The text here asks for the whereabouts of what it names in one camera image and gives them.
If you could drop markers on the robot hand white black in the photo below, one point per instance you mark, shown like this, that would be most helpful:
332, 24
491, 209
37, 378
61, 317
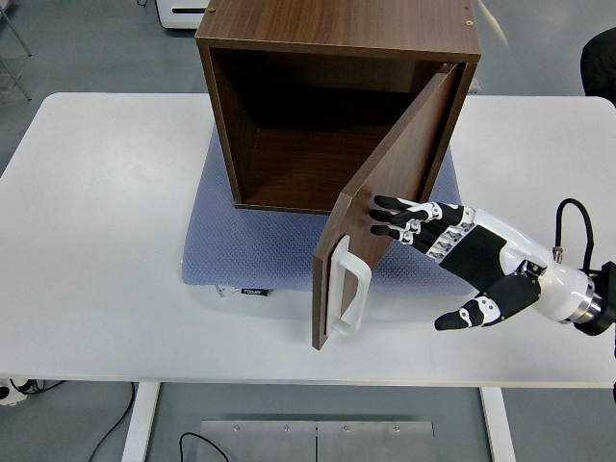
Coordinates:
481, 255

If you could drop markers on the brown wooden cabinet door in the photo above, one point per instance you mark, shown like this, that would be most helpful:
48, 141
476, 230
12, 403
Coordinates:
399, 159

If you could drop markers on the brown wooden cabinet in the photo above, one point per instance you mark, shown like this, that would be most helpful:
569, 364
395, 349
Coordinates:
337, 24

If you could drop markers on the white table leg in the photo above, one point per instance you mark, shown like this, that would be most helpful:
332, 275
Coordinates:
140, 423
498, 423

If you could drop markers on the blue dotted mat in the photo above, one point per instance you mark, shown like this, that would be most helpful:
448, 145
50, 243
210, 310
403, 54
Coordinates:
260, 250

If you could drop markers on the person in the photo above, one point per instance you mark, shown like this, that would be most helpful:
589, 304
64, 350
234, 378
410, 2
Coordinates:
601, 67

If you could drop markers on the black mat label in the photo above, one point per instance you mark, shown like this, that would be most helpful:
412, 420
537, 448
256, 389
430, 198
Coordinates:
253, 291

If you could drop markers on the grey metal plate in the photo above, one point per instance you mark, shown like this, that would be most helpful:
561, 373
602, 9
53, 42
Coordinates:
269, 443

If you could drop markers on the white appliance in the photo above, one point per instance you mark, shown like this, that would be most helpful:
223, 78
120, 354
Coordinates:
185, 12

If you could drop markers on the white power strip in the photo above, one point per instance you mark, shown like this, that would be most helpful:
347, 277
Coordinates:
9, 392

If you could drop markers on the metal rack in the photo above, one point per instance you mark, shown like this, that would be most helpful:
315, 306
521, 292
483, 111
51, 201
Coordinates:
17, 72

